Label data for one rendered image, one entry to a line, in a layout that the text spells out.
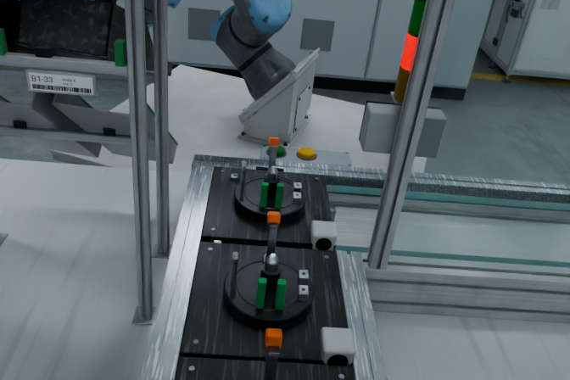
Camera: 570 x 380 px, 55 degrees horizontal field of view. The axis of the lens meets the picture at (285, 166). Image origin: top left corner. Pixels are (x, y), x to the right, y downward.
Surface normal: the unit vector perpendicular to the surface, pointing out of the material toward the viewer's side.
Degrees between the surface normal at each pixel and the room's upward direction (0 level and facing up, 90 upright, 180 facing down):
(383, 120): 90
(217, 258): 0
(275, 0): 55
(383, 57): 90
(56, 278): 0
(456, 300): 90
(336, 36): 90
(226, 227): 0
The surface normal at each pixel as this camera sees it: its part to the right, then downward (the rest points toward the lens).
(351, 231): 0.10, -0.86
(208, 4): 0.04, 0.51
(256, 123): -0.33, 0.45
